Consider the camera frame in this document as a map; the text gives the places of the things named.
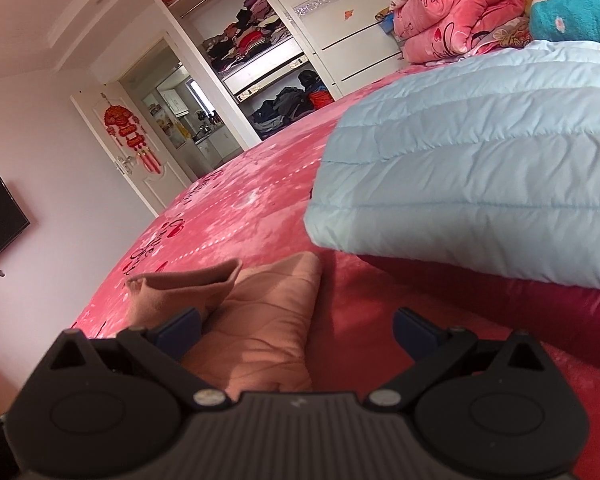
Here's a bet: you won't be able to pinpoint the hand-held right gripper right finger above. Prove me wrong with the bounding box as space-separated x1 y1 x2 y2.
366 306 549 407

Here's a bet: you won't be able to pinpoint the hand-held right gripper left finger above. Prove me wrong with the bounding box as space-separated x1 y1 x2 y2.
44 308 232 409

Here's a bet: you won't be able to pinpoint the pink quilted garment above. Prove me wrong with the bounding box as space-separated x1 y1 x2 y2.
125 251 326 395

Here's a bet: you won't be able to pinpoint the pile of dark clothes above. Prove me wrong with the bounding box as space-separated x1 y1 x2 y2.
250 71 334 139

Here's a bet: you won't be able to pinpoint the pile of colourful folded clothes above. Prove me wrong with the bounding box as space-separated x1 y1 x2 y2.
200 0 301 74

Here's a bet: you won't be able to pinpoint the white door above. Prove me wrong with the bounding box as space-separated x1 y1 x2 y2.
70 82 194 219

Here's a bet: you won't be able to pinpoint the red heart printed blanket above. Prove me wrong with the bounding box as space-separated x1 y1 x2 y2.
72 60 600 480

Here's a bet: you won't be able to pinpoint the light blue quilted jacket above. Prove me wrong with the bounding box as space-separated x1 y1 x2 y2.
302 40 600 291

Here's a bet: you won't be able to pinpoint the white kitchen cabinets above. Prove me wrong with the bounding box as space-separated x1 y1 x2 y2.
192 125 241 171

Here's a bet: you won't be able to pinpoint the red knot door decoration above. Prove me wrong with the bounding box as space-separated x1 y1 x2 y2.
104 105 162 174

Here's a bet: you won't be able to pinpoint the kitchen window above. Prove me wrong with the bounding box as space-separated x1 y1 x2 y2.
186 80 216 119

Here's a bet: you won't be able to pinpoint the white wardrobe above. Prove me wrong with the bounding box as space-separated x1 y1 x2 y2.
145 0 407 149

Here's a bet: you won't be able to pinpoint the floral patterned bedding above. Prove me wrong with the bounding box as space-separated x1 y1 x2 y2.
475 17 536 56

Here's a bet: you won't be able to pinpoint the folded pink fleece blanket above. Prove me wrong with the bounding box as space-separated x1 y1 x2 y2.
390 0 531 64

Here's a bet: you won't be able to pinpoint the teal floral blanket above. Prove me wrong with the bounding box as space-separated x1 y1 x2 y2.
530 0 600 47

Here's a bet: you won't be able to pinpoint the black wall television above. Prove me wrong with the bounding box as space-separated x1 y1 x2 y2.
0 176 31 272

